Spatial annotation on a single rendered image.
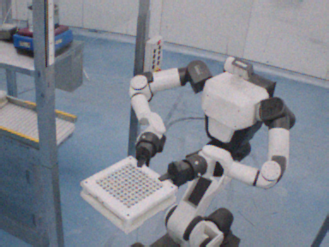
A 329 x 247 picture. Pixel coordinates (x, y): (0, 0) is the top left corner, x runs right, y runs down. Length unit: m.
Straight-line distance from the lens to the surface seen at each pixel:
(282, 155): 1.58
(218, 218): 2.38
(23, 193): 2.28
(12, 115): 2.17
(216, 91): 1.72
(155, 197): 1.37
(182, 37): 5.51
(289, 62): 5.46
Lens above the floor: 1.98
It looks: 37 degrees down
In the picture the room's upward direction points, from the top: 4 degrees clockwise
